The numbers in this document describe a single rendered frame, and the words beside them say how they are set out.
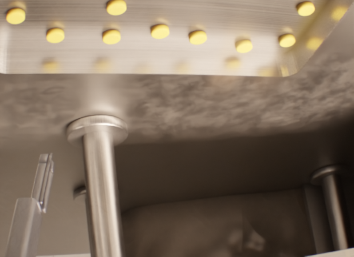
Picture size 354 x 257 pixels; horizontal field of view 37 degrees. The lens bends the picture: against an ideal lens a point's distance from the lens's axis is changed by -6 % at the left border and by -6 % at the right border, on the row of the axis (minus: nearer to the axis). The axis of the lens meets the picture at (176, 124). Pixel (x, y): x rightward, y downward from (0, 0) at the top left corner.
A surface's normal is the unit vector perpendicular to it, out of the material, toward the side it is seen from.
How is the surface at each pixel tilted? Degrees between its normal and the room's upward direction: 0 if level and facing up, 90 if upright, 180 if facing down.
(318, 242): 90
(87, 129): 0
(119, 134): 0
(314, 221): 90
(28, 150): 0
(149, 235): 87
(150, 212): 91
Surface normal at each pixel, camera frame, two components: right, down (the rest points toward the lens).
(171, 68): 0.25, -0.44
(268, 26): 0.13, 0.90
